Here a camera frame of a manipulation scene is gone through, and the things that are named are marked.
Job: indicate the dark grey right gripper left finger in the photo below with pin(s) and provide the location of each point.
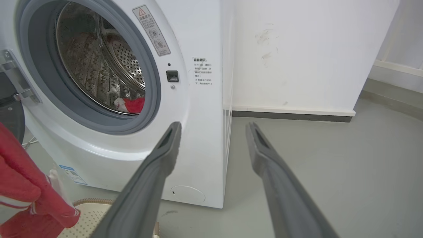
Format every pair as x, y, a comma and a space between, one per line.
142, 195

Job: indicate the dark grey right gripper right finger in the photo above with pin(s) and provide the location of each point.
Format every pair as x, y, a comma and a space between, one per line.
287, 198

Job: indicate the red garment with white stripes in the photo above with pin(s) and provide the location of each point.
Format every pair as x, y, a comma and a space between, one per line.
26, 195

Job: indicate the beige perforated laundry basket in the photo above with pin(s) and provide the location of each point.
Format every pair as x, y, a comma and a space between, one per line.
87, 219

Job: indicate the white front-load washing machine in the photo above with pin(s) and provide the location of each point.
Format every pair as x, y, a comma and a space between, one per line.
138, 99

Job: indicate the dark washing machine door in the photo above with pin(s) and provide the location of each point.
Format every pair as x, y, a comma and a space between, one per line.
11, 102

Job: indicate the blue and white energy label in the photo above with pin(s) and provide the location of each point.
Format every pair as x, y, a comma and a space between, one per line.
72, 173

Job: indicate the red and white garment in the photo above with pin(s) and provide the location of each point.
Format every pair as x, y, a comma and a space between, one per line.
130, 105

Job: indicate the warning sticker with red triangle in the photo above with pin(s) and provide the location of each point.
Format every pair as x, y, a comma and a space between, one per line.
151, 29

